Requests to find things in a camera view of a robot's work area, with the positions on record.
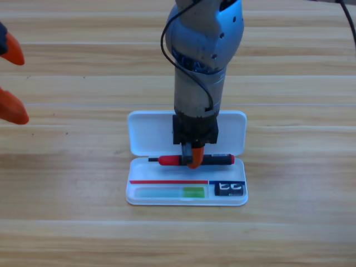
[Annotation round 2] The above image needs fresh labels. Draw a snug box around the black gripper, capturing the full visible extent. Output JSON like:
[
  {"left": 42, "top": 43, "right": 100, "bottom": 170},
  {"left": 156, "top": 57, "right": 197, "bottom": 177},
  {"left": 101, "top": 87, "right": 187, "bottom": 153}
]
[
  {"left": 172, "top": 113, "right": 220, "bottom": 170},
  {"left": 0, "top": 21, "right": 30, "bottom": 125}
]

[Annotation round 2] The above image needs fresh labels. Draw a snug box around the red and black marker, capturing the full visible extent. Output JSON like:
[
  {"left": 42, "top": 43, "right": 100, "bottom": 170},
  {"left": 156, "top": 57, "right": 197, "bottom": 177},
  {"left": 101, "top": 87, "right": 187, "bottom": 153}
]
[{"left": 158, "top": 154, "right": 235, "bottom": 167}]

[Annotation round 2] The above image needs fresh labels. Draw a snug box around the white Unitree pencil case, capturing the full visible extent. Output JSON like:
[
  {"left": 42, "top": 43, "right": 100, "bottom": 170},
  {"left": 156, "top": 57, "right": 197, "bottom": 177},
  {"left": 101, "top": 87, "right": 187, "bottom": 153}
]
[{"left": 125, "top": 110, "right": 249, "bottom": 207}]

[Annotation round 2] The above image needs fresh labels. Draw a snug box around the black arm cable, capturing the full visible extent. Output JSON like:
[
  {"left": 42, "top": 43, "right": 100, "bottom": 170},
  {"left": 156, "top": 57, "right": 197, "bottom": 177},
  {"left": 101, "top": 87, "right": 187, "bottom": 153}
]
[{"left": 160, "top": 0, "right": 214, "bottom": 112}]

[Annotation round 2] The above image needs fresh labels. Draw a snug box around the black background cable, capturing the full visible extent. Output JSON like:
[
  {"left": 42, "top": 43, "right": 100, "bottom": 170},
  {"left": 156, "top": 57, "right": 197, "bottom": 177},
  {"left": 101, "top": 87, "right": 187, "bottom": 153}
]
[{"left": 335, "top": 0, "right": 356, "bottom": 48}]

